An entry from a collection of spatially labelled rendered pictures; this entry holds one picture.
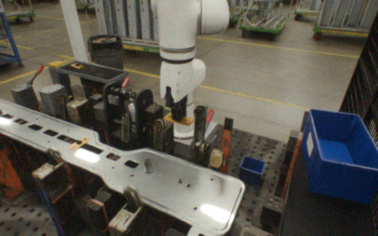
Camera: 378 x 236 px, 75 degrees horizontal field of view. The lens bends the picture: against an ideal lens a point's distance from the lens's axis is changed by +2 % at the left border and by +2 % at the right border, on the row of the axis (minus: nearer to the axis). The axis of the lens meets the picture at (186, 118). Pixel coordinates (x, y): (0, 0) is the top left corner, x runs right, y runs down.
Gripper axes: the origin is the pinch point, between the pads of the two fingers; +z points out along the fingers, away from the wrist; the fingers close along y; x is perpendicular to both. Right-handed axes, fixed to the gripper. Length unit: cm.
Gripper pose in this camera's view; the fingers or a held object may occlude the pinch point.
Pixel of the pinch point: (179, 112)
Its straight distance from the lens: 67.2
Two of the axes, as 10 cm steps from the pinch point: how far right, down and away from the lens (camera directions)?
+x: 8.9, 2.4, -3.8
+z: 0.0, 8.5, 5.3
